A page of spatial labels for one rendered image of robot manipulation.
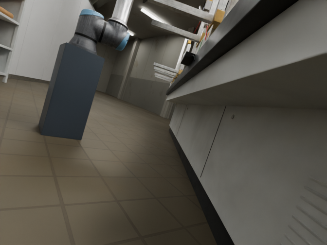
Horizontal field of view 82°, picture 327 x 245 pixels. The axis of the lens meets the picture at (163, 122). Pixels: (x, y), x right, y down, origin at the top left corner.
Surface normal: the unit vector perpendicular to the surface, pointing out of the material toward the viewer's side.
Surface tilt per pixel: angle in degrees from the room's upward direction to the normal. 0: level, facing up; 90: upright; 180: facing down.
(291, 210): 90
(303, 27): 90
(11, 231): 0
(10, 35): 90
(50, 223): 0
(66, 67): 90
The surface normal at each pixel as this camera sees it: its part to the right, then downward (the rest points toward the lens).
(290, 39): -0.95, -0.31
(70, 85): 0.58, 0.26
